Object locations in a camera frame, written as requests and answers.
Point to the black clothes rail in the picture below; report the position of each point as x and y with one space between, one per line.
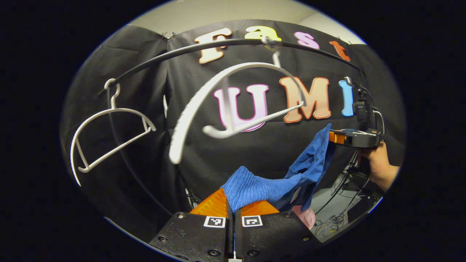
145 64

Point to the pink laundry hamper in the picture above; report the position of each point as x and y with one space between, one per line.
305 217

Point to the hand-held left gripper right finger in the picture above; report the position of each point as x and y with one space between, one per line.
273 236

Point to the white plastic hanger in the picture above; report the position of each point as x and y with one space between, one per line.
186 116
72 156

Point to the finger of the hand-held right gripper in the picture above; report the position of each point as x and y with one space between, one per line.
338 137

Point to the black backdrop stand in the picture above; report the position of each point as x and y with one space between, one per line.
346 178

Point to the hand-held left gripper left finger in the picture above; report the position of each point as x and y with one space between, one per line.
196 236

